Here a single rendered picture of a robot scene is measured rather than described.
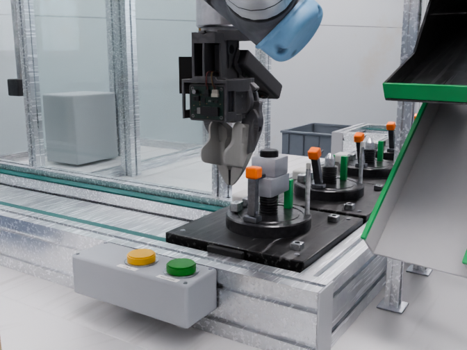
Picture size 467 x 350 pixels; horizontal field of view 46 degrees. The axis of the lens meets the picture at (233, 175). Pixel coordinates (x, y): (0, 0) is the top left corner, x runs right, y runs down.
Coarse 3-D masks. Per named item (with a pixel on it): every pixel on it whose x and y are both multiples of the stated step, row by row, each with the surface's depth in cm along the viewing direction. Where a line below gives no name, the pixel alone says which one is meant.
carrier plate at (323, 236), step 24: (216, 216) 94; (312, 216) 94; (168, 240) 86; (192, 240) 83; (216, 240) 82; (240, 240) 82; (264, 240) 82; (288, 240) 82; (312, 240) 82; (336, 240) 83; (264, 264) 77; (288, 264) 75
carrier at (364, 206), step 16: (304, 176) 111; (336, 176) 110; (304, 192) 106; (320, 192) 104; (336, 192) 103; (352, 192) 104; (368, 192) 111; (320, 208) 99; (336, 208) 99; (368, 208) 99
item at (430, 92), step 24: (432, 0) 74; (456, 0) 80; (432, 24) 75; (456, 24) 81; (432, 48) 76; (456, 48) 75; (408, 72) 72; (432, 72) 71; (456, 72) 69; (384, 96) 69; (408, 96) 66; (432, 96) 64; (456, 96) 62
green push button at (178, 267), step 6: (180, 258) 74; (186, 258) 74; (168, 264) 72; (174, 264) 72; (180, 264) 72; (186, 264) 72; (192, 264) 72; (168, 270) 71; (174, 270) 71; (180, 270) 71; (186, 270) 71; (192, 270) 72
